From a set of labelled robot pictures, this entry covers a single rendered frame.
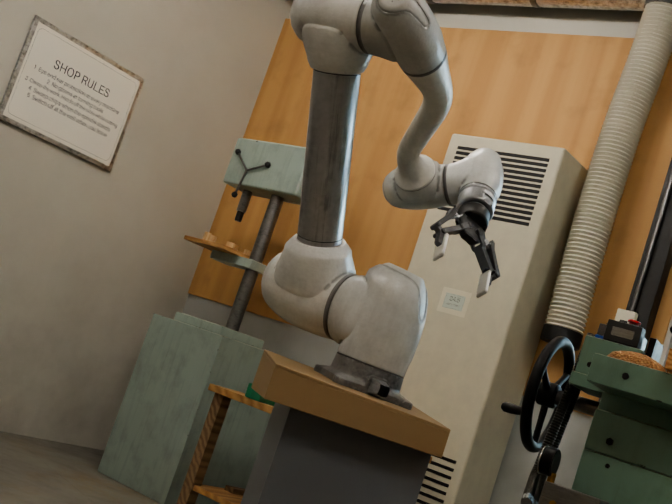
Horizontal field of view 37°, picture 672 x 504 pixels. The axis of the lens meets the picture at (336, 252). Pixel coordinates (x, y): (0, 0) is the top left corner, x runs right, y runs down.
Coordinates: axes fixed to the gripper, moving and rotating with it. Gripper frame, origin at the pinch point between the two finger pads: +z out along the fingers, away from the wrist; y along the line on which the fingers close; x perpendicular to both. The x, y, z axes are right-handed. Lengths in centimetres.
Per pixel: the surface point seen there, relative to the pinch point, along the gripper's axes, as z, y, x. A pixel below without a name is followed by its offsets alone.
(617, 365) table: 16.8, 27.4, -21.2
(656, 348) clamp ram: -5.1, 46.3, -16.0
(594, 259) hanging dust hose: -134, 104, 58
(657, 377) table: 19.5, 32.2, -27.4
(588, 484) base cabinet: 29, 44, -2
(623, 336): -4.4, 38.6, -12.9
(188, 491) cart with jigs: -22, 32, 169
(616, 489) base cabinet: 30, 47, -6
